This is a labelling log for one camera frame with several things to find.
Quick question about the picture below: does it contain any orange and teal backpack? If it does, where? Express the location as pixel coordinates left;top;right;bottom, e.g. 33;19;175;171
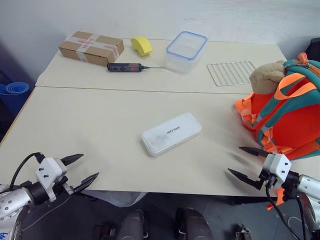
234;51;320;161

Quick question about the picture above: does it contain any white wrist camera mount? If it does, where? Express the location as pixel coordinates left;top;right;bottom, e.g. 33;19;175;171
34;157;69;202
261;152;293;188

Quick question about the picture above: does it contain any metal wire rack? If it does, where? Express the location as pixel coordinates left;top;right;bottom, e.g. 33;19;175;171
206;60;257;88

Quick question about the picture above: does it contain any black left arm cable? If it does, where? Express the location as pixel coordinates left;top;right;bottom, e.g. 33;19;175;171
9;151;46;188

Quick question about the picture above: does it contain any rolled blue foam mat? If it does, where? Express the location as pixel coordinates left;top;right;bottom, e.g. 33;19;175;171
0;82;31;118

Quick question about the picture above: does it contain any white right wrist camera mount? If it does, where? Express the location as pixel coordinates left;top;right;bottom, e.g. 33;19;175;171
261;152;293;188

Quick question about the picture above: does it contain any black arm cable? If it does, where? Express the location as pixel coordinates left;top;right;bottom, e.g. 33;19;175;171
264;183;309;240
9;151;46;188

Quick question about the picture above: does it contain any dark rounded shape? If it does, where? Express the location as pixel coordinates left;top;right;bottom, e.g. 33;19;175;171
116;208;149;240
174;207;214;240

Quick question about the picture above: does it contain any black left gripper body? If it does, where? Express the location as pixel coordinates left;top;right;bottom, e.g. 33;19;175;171
53;175;76;196

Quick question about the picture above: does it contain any clear blue-rimmed plastic container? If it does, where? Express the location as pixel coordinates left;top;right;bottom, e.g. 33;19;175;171
163;30;209;75

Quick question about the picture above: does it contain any black electric screwdriver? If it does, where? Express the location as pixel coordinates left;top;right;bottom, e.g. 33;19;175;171
106;62;167;74

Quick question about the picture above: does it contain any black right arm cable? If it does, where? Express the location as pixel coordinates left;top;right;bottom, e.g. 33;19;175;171
264;183;309;240

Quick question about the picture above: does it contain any taped cardboard box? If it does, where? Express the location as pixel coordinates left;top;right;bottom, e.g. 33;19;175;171
58;30;125;67

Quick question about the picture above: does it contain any beige plush toy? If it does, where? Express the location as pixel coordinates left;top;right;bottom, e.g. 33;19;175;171
249;59;286;95

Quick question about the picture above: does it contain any white plastic case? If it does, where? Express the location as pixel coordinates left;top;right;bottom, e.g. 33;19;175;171
140;112;203;158

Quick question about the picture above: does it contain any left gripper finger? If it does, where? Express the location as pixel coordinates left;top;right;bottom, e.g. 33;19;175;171
60;153;85;168
73;172;100;194

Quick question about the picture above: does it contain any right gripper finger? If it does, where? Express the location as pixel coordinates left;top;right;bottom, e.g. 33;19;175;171
227;168;262;190
238;146;268;158

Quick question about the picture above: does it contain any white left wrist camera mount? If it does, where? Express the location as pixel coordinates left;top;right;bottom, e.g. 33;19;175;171
34;157;69;202

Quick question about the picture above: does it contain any yellow sponge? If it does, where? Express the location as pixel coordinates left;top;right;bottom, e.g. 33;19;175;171
130;35;153;57

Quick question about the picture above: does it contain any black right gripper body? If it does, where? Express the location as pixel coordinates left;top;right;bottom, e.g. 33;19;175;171
258;169;277;190

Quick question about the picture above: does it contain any black chair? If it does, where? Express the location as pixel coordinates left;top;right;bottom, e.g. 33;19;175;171
309;37;320;62

